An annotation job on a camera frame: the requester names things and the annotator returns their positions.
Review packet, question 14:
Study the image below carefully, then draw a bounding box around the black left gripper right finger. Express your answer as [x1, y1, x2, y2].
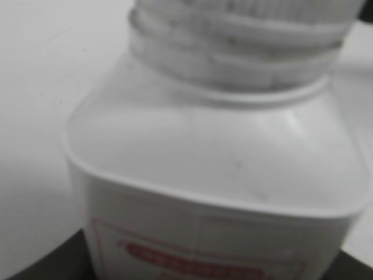
[332, 251, 372, 280]

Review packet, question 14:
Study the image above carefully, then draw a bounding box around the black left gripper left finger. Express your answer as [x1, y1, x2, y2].
[8, 230, 96, 280]

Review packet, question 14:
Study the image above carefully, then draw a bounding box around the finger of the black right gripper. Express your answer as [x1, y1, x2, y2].
[360, 0, 373, 22]

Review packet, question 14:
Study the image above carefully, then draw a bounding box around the white yili changqing bottle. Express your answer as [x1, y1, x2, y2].
[64, 19, 372, 279]

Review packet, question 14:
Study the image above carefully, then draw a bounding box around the white bottle cap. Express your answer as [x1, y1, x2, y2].
[136, 1, 365, 31]

